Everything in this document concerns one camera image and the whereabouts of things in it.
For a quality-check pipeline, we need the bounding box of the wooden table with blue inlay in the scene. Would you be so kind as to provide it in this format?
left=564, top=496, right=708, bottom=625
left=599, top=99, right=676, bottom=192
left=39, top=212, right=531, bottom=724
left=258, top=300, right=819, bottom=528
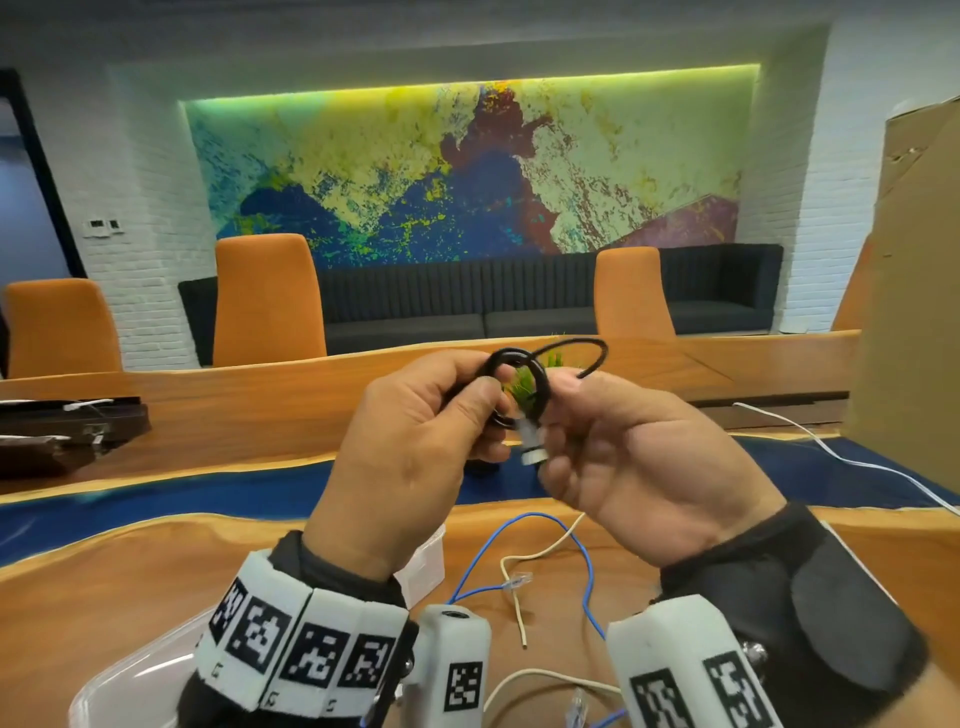
left=0, top=329, right=960, bottom=728

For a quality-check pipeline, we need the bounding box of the person's left hand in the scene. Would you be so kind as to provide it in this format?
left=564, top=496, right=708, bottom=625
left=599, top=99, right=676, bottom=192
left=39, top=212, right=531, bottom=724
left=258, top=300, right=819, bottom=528
left=302, top=348, right=526, bottom=585

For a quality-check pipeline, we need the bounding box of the black left wristband with markers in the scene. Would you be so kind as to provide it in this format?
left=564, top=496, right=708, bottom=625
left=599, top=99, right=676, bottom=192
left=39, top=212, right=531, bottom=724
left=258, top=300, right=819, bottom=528
left=176, top=530, right=420, bottom=728

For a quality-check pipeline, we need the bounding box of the black sofa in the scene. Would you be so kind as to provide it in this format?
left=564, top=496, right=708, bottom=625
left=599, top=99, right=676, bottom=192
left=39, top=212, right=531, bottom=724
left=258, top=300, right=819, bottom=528
left=177, top=243, right=785, bottom=367

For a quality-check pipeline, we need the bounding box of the orange chair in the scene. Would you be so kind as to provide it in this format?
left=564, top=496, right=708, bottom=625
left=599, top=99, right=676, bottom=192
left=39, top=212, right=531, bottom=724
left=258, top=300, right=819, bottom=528
left=830, top=236, right=875, bottom=333
left=593, top=247, right=678, bottom=340
left=3, top=278, right=124, bottom=380
left=212, top=233, right=329, bottom=369

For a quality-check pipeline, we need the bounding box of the clear plastic container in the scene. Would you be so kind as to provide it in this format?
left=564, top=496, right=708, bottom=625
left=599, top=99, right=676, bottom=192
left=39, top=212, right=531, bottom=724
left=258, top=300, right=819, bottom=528
left=67, top=524, right=448, bottom=728

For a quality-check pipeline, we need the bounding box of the dark framed glass door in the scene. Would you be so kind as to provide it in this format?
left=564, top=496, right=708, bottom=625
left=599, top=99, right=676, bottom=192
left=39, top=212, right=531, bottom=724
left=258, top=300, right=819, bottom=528
left=0, top=68, right=88, bottom=376

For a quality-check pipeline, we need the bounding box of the colourful abstract wall painting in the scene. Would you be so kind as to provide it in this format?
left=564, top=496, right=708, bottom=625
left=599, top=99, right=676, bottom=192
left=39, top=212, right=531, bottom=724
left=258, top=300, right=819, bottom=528
left=182, top=65, right=759, bottom=271

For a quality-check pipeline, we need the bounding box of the thin beige cable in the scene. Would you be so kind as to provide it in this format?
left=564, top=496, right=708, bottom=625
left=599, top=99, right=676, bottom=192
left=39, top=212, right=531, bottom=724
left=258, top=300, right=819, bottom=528
left=479, top=513, right=624, bottom=718

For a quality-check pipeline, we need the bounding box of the thin black cable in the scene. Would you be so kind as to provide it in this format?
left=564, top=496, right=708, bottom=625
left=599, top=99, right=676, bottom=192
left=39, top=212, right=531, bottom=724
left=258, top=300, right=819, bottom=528
left=442, top=337, right=610, bottom=466

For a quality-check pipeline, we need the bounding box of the person's right hand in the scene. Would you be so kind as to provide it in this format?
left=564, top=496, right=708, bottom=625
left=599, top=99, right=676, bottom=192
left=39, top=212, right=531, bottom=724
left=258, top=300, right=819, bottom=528
left=536, top=368, right=789, bottom=569

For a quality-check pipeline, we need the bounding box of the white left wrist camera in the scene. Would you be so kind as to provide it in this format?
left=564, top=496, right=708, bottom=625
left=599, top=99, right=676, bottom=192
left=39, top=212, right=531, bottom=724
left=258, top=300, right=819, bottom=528
left=401, top=605, right=493, bottom=728

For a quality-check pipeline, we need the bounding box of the green potted plant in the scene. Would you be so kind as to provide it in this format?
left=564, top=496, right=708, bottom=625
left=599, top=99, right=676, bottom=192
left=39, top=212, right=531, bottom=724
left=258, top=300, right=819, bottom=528
left=506, top=352, right=571, bottom=412

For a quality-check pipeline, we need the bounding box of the long white charging cable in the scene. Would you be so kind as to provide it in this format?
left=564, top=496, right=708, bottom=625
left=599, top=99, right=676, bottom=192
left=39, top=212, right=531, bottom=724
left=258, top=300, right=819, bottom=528
left=733, top=402, right=960, bottom=517

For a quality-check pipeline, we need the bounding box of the blue network cable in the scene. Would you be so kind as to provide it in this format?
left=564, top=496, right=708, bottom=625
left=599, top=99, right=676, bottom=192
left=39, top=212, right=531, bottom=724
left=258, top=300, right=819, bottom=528
left=446, top=512, right=631, bottom=728

